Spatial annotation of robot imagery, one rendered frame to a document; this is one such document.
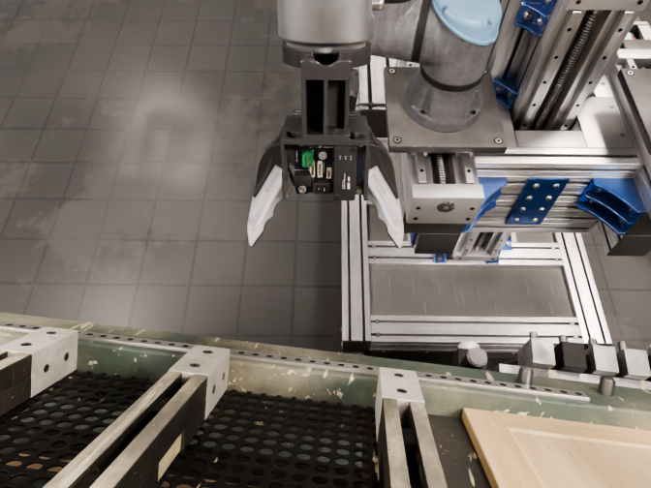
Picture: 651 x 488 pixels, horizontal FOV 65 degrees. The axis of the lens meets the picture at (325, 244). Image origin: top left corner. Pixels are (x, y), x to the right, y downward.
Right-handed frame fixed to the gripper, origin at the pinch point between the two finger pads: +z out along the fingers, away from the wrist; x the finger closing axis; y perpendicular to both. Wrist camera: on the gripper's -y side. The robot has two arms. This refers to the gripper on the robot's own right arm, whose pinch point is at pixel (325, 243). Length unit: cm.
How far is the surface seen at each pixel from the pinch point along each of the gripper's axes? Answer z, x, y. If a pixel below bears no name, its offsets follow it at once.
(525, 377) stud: 39, 35, -20
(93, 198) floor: 70, -100, -149
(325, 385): 38.6, 0.1, -16.8
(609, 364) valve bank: 46, 57, -31
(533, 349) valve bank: 45, 42, -33
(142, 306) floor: 93, -69, -106
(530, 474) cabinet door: 32.4, 26.8, 3.7
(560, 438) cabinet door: 39, 36, -7
